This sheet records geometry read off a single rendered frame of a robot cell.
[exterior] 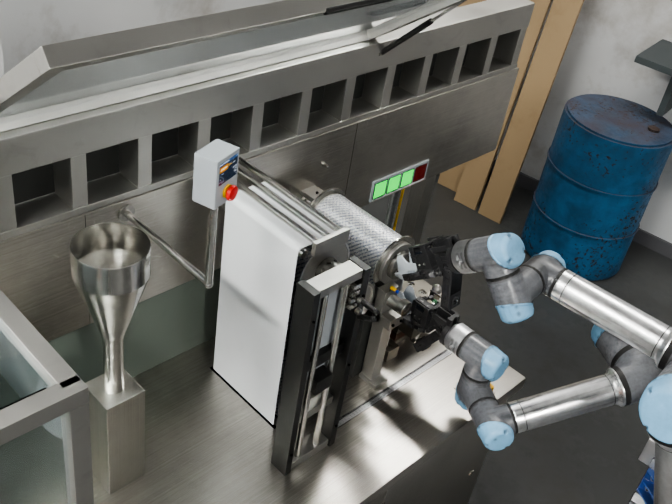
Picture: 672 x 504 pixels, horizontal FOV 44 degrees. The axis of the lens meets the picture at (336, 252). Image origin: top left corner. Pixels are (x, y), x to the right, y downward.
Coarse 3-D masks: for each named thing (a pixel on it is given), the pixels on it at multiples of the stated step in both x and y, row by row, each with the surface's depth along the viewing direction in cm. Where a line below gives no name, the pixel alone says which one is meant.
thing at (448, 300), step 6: (444, 270) 186; (450, 270) 184; (444, 276) 186; (450, 276) 185; (456, 276) 186; (444, 282) 187; (450, 282) 186; (456, 282) 187; (444, 288) 187; (450, 288) 186; (456, 288) 188; (444, 294) 188; (450, 294) 187; (456, 294) 189; (444, 300) 189; (450, 300) 188; (456, 300) 189; (444, 306) 189; (450, 306) 189
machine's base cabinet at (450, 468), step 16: (464, 432) 222; (448, 448) 220; (464, 448) 230; (480, 448) 241; (432, 464) 217; (448, 464) 227; (464, 464) 238; (480, 464) 250; (416, 480) 215; (432, 480) 224; (448, 480) 235; (464, 480) 246; (384, 496) 204; (400, 496) 212; (416, 496) 222; (432, 496) 232; (448, 496) 243; (464, 496) 255
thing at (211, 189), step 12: (216, 144) 144; (228, 144) 145; (204, 156) 141; (216, 156) 141; (228, 156) 142; (204, 168) 142; (216, 168) 140; (228, 168) 144; (204, 180) 143; (216, 180) 142; (228, 180) 146; (204, 192) 144; (216, 192) 143; (228, 192) 145; (204, 204) 146; (216, 204) 145
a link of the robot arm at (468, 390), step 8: (464, 376) 202; (464, 384) 202; (472, 384) 201; (480, 384) 200; (488, 384) 202; (456, 392) 206; (464, 392) 202; (472, 392) 200; (480, 392) 199; (488, 392) 199; (456, 400) 207; (464, 400) 202; (472, 400) 199; (464, 408) 206
